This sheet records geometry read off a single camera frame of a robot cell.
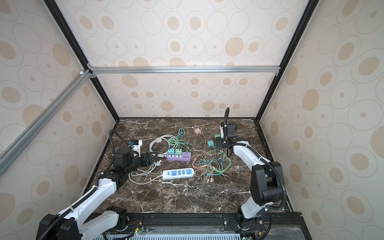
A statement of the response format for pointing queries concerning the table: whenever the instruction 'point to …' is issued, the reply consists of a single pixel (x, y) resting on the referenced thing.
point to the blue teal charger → (210, 143)
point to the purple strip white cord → (162, 136)
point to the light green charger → (216, 135)
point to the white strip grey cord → (138, 172)
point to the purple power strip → (185, 156)
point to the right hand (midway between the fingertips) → (223, 139)
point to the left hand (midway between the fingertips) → (157, 152)
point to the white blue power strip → (178, 173)
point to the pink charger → (197, 131)
